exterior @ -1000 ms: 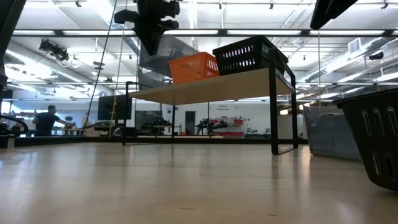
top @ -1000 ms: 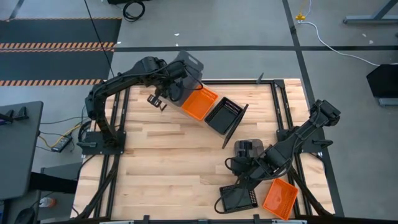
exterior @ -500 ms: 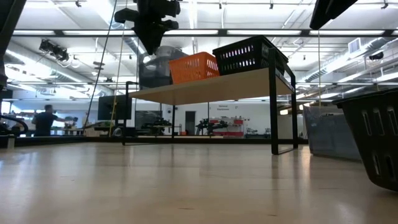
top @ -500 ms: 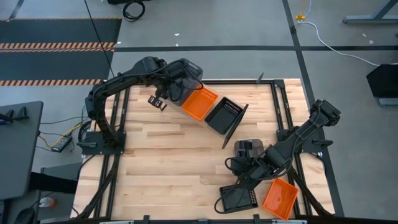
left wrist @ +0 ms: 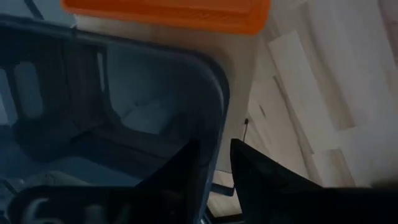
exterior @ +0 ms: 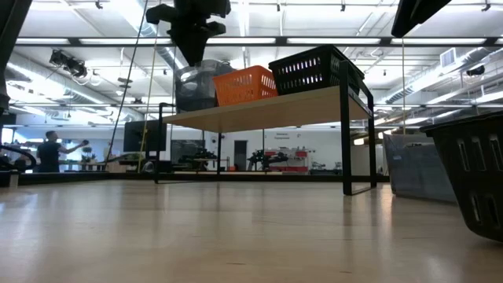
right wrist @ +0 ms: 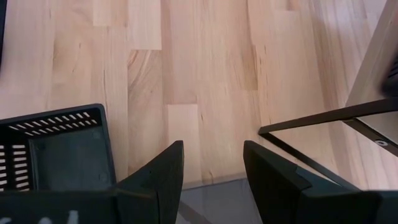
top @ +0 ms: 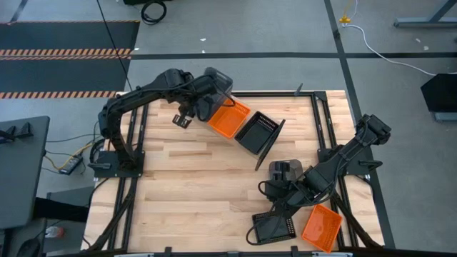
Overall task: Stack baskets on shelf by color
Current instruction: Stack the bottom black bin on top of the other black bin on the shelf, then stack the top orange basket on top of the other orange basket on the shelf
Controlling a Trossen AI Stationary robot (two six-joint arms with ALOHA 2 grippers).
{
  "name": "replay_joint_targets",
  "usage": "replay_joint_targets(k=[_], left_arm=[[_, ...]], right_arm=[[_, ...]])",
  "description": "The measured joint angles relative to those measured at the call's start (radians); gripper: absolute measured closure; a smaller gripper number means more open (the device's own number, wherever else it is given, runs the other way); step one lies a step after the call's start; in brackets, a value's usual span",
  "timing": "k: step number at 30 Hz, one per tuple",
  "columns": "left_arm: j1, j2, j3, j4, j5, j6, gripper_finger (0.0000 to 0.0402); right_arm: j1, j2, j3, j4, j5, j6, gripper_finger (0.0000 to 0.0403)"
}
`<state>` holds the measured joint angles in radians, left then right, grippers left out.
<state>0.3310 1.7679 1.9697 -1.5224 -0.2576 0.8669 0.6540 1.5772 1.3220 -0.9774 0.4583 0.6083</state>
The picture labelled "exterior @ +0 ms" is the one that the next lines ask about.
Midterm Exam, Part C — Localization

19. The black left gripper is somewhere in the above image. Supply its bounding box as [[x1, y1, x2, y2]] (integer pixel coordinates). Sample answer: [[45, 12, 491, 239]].
[[145, 0, 232, 67]]

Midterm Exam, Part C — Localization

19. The grey translucent plastic basket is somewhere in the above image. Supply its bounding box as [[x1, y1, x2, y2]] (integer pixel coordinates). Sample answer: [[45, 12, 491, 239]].
[[383, 131, 459, 204], [174, 72, 227, 114], [175, 58, 237, 86]]

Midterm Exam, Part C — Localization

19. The orange plastic basket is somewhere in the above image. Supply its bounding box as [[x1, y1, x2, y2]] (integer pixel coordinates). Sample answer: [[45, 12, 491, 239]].
[[212, 64, 279, 108]]

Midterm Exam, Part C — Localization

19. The black plastic basket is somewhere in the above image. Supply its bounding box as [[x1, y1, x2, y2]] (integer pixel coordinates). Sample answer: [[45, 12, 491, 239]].
[[268, 44, 366, 97], [419, 112, 503, 243]]

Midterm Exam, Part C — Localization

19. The ceiling air vent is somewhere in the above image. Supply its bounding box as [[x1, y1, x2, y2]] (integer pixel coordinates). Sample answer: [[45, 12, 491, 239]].
[[439, 47, 458, 68]]

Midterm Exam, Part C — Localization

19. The thin vertical pole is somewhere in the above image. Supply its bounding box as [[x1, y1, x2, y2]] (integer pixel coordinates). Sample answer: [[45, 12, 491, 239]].
[[400, 37, 406, 134]]

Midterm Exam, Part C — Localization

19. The black monitor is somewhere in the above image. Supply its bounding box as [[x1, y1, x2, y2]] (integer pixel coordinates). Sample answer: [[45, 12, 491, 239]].
[[123, 119, 168, 153]]

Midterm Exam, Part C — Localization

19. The grey door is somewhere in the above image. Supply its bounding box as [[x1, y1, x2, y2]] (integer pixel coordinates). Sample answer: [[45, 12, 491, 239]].
[[233, 139, 248, 173]]

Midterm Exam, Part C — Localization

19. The red and white bin rack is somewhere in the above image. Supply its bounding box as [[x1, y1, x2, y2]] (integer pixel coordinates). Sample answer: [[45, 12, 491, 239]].
[[263, 146, 311, 175]]

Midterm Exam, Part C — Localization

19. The person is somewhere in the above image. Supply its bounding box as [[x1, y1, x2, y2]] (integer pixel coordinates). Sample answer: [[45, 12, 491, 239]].
[[35, 130, 90, 174]]

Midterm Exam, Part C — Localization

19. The black hanging cable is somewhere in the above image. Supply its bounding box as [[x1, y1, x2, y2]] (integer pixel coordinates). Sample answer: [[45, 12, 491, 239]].
[[104, 0, 150, 167]]

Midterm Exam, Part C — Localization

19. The black frame bar with lights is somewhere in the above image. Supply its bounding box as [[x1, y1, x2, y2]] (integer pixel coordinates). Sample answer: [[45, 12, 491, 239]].
[[14, 35, 503, 49]]

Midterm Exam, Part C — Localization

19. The wooden shelf with black frame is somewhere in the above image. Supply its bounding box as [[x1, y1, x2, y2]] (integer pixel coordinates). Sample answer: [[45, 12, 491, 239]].
[[153, 58, 378, 197]]

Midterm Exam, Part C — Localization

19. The black metal table frame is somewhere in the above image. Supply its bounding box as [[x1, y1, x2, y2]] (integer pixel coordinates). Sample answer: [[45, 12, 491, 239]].
[[0, 171, 391, 188]]

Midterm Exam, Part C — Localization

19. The black cable conduit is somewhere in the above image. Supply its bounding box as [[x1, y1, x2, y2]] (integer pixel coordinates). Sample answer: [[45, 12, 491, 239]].
[[0, 143, 38, 174]]

